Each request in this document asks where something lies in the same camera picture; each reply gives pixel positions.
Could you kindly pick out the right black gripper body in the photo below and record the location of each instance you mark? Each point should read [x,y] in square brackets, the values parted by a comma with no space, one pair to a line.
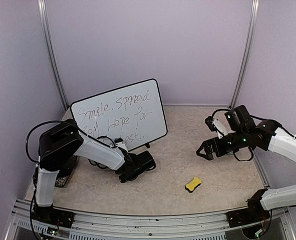
[226,149]

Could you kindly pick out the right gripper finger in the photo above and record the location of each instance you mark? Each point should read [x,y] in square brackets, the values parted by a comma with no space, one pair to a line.
[208,155]
[203,148]

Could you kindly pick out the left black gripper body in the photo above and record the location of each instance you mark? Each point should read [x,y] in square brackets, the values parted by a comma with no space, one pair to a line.
[132,177]

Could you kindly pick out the yellow black whiteboard eraser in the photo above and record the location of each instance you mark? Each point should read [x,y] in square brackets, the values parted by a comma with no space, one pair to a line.
[193,184]

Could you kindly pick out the white whiteboard black frame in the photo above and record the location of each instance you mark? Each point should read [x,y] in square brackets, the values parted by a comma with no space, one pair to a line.
[133,112]

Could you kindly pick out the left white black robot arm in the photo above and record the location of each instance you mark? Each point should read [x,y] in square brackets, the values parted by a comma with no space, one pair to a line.
[65,140]

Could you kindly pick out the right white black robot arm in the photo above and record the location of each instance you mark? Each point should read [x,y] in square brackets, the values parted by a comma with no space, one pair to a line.
[252,132]

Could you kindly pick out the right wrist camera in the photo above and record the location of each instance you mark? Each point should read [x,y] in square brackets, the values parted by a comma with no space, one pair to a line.
[216,126]

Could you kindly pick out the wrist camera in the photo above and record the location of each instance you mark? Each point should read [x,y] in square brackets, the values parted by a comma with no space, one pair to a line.
[216,126]
[119,142]

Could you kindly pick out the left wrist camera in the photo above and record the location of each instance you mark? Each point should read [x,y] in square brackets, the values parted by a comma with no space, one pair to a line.
[119,142]

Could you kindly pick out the aluminium front rail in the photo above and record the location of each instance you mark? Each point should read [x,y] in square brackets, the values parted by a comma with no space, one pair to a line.
[99,226]

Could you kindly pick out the right aluminium corner post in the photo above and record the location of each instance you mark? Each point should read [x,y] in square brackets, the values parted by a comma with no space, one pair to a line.
[246,53]

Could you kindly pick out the aluminium corner post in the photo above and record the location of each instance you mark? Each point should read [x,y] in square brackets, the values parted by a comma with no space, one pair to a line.
[246,53]
[51,53]

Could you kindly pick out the left aluminium corner post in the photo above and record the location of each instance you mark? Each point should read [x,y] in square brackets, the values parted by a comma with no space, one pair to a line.
[51,53]

